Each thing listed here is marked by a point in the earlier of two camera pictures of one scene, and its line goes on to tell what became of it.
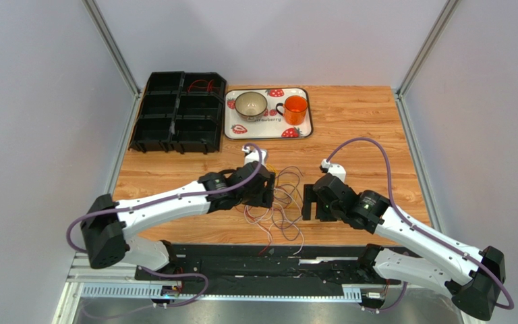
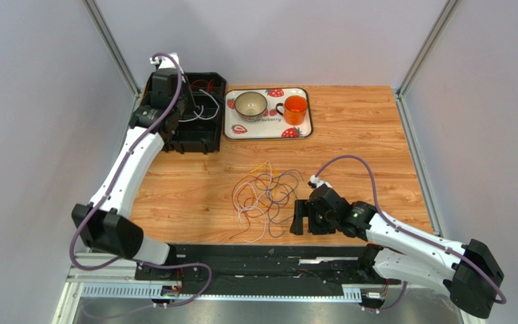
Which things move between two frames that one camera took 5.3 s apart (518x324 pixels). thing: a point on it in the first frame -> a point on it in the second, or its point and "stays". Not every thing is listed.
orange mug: (295, 109) stays
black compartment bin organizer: (182, 113) stays
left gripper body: (262, 198) -> (182, 100)
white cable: (268, 232) -> (202, 109)
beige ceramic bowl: (250, 106) stays
